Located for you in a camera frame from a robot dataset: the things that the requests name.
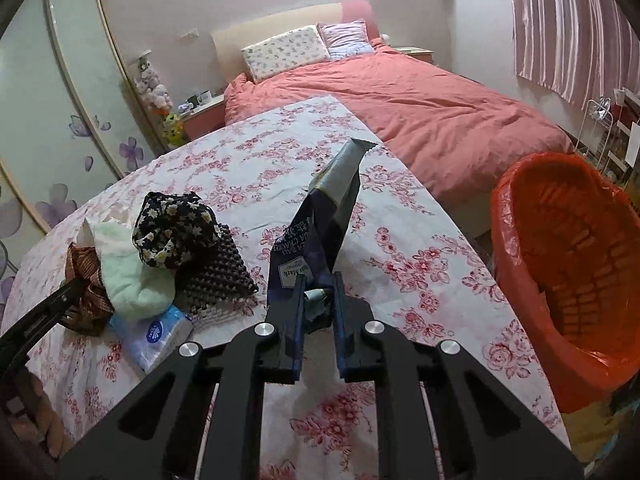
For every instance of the pale green cloth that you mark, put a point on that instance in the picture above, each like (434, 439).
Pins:
(130, 280)

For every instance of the plush toy bouquet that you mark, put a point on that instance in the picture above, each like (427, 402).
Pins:
(152, 87)

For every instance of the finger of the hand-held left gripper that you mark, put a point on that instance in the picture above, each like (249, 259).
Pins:
(45, 315)

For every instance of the bed with pink duvet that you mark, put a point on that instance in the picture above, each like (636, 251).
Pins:
(425, 110)

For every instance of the pink striped pillow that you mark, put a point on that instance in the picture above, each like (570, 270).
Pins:
(345, 40)

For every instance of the white shelf trolley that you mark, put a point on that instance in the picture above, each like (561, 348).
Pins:
(627, 135)

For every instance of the white bed base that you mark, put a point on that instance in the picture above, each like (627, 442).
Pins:
(475, 220)

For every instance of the yellow plush toy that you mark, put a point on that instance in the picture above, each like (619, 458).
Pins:
(172, 130)

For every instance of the white tissue packet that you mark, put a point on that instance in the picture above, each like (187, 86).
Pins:
(150, 335)

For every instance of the dark green mug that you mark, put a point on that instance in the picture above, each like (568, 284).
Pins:
(193, 101)

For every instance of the pink floral tablecloth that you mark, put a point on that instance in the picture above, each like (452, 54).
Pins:
(400, 270)

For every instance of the beige and pink headboard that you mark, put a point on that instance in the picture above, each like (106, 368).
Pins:
(230, 55)

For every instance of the dark blue snack packet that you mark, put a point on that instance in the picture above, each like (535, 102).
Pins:
(320, 210)

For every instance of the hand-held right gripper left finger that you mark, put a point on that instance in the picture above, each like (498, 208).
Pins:
(298, 320)

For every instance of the wardrobe with flower-print sliding doors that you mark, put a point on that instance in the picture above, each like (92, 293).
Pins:
(60, 110)

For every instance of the white mug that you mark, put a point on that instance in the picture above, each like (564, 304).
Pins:
(205, 97)

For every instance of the pink nightstand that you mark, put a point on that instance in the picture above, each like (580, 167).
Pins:
(205, 120)

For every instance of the wooden nightstand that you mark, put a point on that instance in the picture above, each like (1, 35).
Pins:
(415, 53)

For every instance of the white wall outlet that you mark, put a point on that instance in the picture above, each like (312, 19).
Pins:
(188, 35)

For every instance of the brown striped cloth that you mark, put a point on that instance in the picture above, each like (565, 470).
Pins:
(90, 280)

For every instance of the white floral pillow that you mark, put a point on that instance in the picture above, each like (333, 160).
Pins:
(285, 52)

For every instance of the black egg-crate foam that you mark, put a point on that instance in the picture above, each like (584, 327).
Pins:
(215, 270)

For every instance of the black floral cloth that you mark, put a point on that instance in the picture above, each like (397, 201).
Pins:
(170, 225)

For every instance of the pink striped curtain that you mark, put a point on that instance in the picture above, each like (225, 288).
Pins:
(565, 25)

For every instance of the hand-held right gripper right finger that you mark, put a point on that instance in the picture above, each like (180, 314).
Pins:
(342, 325)

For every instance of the orange basket with red liner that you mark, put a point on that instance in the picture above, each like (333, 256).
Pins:
(565, 260)

